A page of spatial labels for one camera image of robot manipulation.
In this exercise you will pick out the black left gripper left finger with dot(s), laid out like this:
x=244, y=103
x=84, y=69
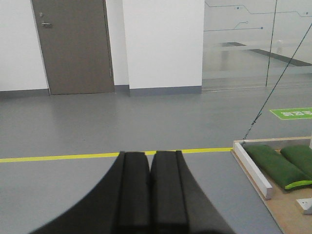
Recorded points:
x=118, y=204

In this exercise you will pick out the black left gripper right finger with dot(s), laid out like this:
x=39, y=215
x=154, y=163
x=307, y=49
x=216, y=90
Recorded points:
x=178, y=204

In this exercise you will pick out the brown grey room door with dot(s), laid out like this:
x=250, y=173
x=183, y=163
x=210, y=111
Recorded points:
x=76, y=48

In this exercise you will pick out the yellow floor tape line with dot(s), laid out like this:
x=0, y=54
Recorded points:
x=103, y=155

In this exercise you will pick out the green sandbag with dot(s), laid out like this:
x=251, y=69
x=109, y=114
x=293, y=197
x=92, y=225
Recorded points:
x=300, y=156
x=285, y=174

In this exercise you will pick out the plywood base platform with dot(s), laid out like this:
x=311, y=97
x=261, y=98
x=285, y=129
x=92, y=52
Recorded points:
x=285, y=211

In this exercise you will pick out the far white triangular brace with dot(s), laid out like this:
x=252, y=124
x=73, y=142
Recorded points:
x=305, y=205

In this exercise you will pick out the green floor sticker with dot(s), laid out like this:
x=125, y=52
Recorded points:
x=293, y=113

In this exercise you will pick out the far white border rail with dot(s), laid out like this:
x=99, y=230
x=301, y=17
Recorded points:
x=259, y=181

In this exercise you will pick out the glass partition wall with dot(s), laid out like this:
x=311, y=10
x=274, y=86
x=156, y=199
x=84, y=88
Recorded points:
x=257, y=44

